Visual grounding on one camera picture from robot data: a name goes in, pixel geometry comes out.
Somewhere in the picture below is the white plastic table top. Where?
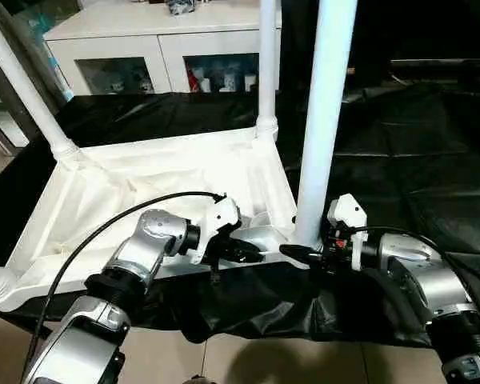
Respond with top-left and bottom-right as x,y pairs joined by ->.
0,126 -> 314,313

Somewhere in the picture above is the black plastic mat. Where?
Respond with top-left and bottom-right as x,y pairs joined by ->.
0,80 -> 480,349

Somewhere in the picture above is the white sideboard cabinet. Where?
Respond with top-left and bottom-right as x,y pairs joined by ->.
44,0 -> 282,95

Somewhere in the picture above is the grey toy figure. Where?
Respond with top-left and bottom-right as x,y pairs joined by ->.
165,0 -> 199,17

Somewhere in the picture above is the beige curtain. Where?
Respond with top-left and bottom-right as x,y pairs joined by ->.
0,8 -> 73,145

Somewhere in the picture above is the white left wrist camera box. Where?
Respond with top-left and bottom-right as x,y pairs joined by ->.
187,197 -> 242,265

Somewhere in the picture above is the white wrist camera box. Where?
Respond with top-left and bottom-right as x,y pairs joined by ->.
187,197 -> 242,265
325,193 -> 369,273

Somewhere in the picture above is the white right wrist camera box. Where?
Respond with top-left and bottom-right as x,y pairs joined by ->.
325,193 -> 369,273

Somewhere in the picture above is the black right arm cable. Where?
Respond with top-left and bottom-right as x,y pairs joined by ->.
350,226 -> 480,297

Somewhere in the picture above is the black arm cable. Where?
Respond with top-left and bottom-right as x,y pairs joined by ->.
20,190 -> 227,377
350,226 -> 480,297

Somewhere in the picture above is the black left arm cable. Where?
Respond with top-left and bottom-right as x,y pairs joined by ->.
20,190 -> 227,377

